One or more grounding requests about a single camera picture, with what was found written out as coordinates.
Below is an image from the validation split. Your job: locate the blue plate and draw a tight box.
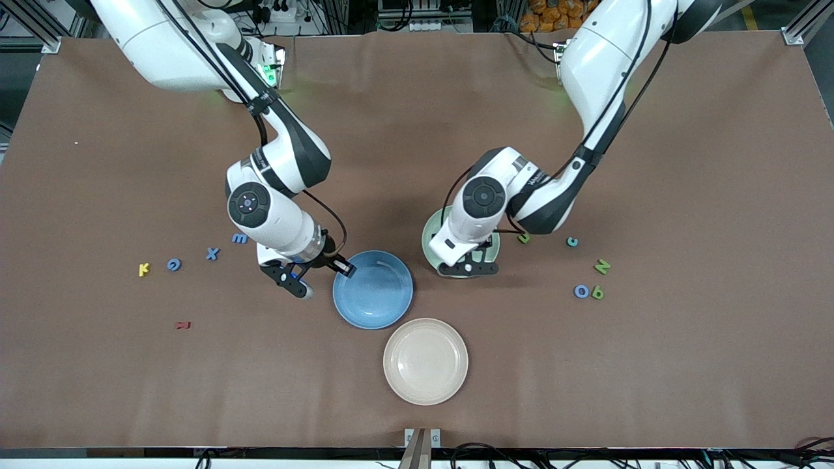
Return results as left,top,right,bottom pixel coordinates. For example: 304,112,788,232
332,250,414,330

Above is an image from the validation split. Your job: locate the pale green plate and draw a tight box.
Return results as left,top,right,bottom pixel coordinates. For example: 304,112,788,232
422,205,501,279

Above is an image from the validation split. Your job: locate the cream plate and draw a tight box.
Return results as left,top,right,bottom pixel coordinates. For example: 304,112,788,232
383,318,469,406

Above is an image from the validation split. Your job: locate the brown table cover sheet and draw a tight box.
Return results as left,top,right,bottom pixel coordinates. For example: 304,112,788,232
0,29,834,450

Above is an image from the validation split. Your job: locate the pile of orange objects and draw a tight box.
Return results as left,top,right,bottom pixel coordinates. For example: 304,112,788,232
519,0,590,33

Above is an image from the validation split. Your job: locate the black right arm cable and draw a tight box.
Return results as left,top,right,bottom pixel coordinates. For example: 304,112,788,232
153,0,349,261

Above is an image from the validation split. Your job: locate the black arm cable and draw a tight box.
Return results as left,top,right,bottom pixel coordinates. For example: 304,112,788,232
153,0,349,261
442,0,678,235

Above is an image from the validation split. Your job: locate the metal table edge bracket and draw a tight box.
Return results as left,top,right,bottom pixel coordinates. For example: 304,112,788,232
404,428,441,469

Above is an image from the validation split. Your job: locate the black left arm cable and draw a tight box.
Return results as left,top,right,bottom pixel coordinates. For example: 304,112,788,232
442,0,678,235

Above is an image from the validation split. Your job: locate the aluminium frame post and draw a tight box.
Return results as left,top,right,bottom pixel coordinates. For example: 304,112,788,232
782,0,834,46
0,0,63,54

